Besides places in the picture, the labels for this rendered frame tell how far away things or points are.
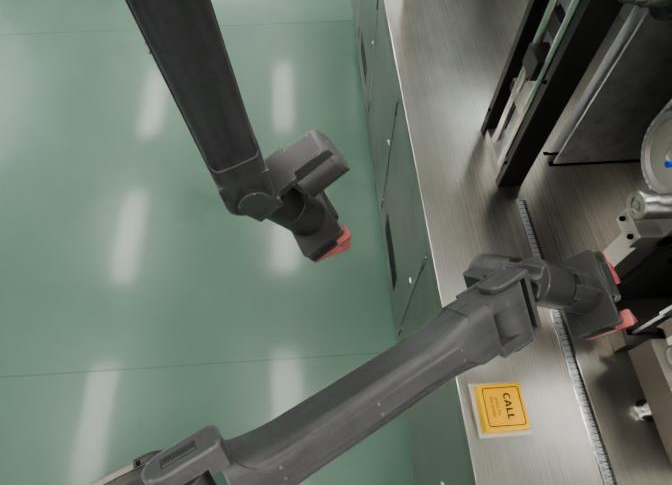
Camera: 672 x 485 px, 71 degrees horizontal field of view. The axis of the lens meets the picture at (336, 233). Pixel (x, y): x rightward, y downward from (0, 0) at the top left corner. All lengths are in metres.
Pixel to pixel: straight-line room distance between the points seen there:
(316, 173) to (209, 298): 1.38
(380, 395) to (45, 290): 1.81
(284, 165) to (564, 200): 0.66
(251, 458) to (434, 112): 0.88
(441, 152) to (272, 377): 1.04
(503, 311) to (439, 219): 0.43
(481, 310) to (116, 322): 1.61
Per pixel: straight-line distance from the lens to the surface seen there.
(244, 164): 0.49
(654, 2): 0.76
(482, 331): 0.54
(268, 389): 1.75
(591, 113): 1.02
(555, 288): 0.61
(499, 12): 1.47
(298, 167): 0.55
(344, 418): 0.47
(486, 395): 0.82
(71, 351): 2.01
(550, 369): 0.89
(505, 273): 0.59
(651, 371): 0.84
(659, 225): 0.79
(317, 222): 0.65
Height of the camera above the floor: 1.69
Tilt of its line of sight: 59 degrees down
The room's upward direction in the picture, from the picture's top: straight up
